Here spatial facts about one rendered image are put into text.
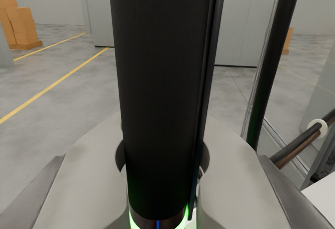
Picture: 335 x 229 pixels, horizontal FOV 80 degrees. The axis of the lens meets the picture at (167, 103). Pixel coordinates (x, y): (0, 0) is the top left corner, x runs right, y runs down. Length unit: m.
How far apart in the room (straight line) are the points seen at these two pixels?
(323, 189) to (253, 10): 5.34
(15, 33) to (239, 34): 6.87
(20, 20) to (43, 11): 6.52
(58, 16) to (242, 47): 11.06
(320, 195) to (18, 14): 8.11
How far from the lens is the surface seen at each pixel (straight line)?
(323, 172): 0.89
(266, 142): 1.48
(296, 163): 1.25
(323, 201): 0.64
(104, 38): 7.68
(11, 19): 8.37
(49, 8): 14.39
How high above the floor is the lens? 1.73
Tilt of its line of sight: 28 degrees down
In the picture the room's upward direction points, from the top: 2 degrees clockwise
